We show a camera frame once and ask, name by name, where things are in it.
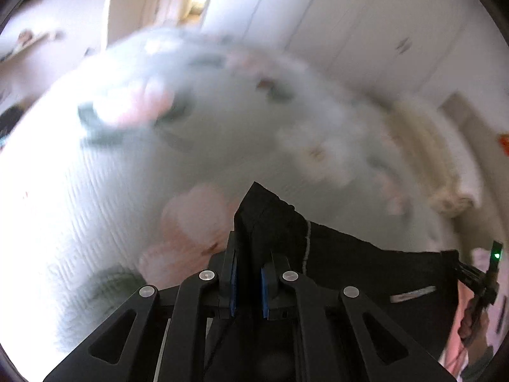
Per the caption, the folded pink blanket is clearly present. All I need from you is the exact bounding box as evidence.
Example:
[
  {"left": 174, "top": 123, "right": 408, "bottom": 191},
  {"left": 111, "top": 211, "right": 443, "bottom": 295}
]
[{"left": 437, "top": 279, "right": 478, "bottom": 371}]

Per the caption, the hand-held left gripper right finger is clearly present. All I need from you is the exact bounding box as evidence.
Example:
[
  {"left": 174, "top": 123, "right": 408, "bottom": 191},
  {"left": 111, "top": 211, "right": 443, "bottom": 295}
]
[{"left": 260, "top": 251, "right": 458, "bottom": 382}]

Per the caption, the pink wall ornament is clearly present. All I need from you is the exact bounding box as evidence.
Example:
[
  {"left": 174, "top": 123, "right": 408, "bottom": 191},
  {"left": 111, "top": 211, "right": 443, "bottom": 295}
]
[{"left": 18, "top": 28, "right": 64, "bottom": 48}]

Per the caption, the person's right hand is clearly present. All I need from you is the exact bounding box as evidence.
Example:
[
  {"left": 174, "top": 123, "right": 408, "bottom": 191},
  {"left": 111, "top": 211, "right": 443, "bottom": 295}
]
[{"left": 459, "top": 300, "right": 491, "bottom": 347}]

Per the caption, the folded beige quilt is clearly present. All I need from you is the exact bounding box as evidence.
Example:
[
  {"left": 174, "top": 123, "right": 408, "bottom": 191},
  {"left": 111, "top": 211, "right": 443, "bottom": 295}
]
[{"left": 392, "top": 99, "right": 474, "bottom": 216}]

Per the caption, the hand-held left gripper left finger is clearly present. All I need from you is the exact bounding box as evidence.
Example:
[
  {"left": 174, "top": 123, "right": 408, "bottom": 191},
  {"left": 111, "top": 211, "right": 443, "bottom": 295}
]
[{"left": 43, "top": 231, "right": 239, "bottom": 382}]

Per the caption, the white door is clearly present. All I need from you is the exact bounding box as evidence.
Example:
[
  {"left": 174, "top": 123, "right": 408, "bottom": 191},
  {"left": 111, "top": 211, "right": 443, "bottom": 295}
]
[{"left": 101, "top": 0, "right": 160, "bottom": 48}]

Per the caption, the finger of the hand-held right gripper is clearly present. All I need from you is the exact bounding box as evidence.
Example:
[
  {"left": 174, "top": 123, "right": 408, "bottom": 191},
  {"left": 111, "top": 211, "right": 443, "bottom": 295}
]
[{"left": 455, "top": 262, "right": 486, "bottom": 285}]

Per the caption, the white wardrobe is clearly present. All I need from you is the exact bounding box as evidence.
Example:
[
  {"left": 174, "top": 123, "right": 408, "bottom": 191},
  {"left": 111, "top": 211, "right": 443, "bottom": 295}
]
[{"left": 199, "top": 0, "right": 494, "bottom": 136}]

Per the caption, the beige padded headboard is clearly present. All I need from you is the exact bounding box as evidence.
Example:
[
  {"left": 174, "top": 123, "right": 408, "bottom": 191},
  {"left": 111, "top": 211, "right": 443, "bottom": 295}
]
[{"left": 437, "top": 91, "right": 509, "bottom": 247}]

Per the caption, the black hooded jacket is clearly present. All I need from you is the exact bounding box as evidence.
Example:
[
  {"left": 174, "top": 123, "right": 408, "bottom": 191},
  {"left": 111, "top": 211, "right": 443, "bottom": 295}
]
[{"left": 203, "top": 181, "right": 460, "bottom": 382}]

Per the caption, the person's right forearm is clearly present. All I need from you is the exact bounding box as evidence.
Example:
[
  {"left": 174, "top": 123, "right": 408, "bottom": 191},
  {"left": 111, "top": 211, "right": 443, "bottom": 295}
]
[{"left": 461, "top": 336, "right": 499, "bottom": 382}]

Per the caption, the bed with floral bedspread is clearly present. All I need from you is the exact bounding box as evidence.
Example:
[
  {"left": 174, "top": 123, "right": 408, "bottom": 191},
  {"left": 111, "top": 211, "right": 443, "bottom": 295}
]
[{"left": 0, "top": 26, "right": 478, "bottom": 367}]

